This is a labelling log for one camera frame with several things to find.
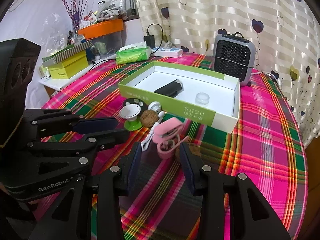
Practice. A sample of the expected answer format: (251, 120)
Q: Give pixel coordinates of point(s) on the white power strip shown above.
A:
(167, 52)

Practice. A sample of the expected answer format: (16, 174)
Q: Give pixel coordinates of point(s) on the grey mini fan heater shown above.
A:
(234, 55)

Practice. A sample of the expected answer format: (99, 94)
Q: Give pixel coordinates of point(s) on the green white cardboard box tray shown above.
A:
(222, 111)

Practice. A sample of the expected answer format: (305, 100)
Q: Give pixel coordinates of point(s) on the plaid tablecloth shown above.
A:
(266, 145)

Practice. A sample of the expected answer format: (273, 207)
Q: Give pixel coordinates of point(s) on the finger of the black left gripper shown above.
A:
(47, 122)
(89, 144)

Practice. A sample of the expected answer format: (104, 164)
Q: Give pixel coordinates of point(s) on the striped cardboard box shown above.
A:
(66, 53)

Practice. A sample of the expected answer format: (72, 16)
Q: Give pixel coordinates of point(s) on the wooden cabinet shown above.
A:
(310, 226)

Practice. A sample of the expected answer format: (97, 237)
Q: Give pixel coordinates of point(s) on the green tissue pack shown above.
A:
(135, 52)

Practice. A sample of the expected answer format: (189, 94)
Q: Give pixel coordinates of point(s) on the black paw shaped holder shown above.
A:
(136, 101)

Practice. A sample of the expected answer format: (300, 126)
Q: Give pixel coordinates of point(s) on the black rectangular device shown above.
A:
(171, 89)

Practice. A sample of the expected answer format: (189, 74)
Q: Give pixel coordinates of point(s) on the pink cable clip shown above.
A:
(167, 137)

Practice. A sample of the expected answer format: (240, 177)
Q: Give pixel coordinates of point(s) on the heart pattern curtain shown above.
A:
(284, 32)

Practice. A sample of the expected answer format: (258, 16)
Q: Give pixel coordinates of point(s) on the black power adapter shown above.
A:
(150, 41)

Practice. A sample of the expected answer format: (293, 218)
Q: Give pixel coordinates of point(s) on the orange lid storage bin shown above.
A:
(105, 36)

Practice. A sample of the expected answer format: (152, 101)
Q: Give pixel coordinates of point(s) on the white mushroom shaped hook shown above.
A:
(155, 106)

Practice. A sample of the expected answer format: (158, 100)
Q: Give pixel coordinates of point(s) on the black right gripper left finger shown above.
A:
(69, 216)

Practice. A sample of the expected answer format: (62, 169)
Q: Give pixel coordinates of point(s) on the yellow green box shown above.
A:
(69, 67)

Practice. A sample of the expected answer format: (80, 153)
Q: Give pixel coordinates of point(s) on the purple decorative branches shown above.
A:
(75, 2)

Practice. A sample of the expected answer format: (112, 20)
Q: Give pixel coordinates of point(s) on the white green round stand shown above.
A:
(130, 113)

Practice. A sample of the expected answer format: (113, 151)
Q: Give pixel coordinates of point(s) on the clear round plastic jar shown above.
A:
(202, 99)

